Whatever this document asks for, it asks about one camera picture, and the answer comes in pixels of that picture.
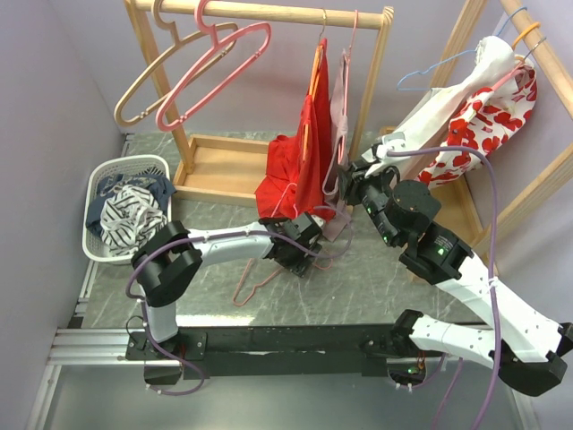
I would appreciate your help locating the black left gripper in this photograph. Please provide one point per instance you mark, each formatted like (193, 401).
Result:
(298, 266)

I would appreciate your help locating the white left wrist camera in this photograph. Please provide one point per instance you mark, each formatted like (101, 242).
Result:
(321, 223)

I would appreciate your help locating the white perforated plastic basket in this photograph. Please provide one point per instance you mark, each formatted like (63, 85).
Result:
(92, 245)

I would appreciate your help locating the pink wire hanger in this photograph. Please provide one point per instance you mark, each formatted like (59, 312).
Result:
(322, 261)
(339, 102)

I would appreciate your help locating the red floral white dress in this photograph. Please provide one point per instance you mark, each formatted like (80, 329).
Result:
(487, 120)

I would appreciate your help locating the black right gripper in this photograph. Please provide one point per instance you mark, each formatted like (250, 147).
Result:
(353, 179)

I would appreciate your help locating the blue wire hanger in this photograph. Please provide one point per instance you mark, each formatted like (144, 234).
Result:
(400, 85)

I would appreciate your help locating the white garment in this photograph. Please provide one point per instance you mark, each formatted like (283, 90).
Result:
(495, 63)

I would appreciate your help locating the wooden clothes rack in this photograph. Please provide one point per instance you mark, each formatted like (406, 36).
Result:
(227, 170)
(535, 227)

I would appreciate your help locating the navy blue printed top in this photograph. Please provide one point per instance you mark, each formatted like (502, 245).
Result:
(158, 185)

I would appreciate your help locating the orange hanger hook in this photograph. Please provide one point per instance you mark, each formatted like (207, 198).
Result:
(524, 33)

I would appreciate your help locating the mauve pink top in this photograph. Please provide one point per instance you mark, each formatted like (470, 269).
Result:
(335, 226)

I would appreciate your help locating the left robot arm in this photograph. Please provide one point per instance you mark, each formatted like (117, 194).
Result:
(165, 278)

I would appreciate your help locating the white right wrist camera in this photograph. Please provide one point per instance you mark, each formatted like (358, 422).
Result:
(383, 147)

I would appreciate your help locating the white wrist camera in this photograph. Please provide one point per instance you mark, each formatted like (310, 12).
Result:
(321, 223)
(383, 147)

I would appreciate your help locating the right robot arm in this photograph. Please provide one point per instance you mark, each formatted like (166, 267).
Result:
(523, 347)

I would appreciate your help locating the aluminium rail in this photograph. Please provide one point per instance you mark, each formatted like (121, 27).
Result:
(106, 347)

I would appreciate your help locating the orange hanger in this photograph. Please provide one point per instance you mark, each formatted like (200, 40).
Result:
(315, 77)

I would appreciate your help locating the red white striped top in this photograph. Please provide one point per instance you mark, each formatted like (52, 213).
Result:
(129, 220)

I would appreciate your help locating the black base bar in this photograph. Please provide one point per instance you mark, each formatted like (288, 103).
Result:
(289, 350)

